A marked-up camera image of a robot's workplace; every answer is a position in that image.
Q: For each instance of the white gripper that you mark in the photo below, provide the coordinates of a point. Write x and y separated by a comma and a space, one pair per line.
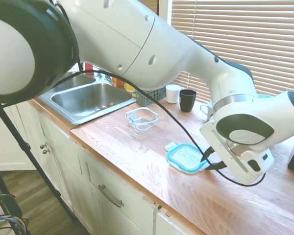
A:
225, 156

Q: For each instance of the clear lid with teal seal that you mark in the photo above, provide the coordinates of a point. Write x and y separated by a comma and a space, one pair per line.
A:
183, 156

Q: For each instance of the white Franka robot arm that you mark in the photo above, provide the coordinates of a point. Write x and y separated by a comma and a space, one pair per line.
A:
112, 36

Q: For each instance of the clear glass food container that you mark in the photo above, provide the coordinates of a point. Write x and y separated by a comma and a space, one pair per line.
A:
142, 120

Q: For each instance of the black mug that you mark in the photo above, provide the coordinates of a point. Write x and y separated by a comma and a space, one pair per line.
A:
187, 101

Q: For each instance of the grey plastic cutlery basket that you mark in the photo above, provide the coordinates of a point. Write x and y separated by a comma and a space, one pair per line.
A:
142, 100

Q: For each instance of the Lysol wipes canister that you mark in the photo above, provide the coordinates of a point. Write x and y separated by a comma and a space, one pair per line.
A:
129, 87

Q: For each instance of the small orange box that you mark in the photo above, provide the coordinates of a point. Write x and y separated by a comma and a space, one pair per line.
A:
117, 83

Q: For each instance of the wide wooden window blind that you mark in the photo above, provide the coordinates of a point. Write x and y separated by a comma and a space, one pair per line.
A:
259, 36

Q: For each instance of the chrome sink faucet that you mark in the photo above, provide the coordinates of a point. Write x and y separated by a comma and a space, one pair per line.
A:
107, 77

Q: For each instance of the stainless steel sink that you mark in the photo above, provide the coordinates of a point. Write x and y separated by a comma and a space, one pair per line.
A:
93, 98

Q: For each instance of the white kitchen cabinet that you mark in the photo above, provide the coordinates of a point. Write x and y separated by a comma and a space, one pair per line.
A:
63, 166

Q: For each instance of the red bottle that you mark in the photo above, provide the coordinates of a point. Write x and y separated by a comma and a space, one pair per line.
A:
89, 67

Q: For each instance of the round metal cabinet knob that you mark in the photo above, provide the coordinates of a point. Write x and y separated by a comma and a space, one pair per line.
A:
46, 151
42, 146

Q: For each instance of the narrow wooden window blind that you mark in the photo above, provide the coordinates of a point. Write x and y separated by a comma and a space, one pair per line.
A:
152, 3

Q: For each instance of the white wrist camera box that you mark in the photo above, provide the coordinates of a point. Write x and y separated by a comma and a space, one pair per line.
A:
256, 166

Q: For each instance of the black camera tripod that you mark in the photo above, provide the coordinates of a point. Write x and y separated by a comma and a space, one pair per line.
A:
25, 146

